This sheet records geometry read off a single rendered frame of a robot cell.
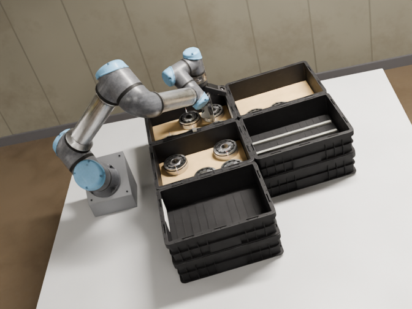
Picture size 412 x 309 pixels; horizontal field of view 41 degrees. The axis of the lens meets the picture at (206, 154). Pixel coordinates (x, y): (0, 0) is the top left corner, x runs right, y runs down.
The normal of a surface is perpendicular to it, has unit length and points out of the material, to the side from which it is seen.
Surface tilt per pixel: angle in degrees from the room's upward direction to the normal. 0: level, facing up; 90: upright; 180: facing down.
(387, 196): 0
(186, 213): 0
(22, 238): 0
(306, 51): 90
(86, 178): 49
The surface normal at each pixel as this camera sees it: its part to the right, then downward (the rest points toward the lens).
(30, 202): -0.22, -0.76
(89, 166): -0.01, -0.05
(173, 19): 0.01, 0.63
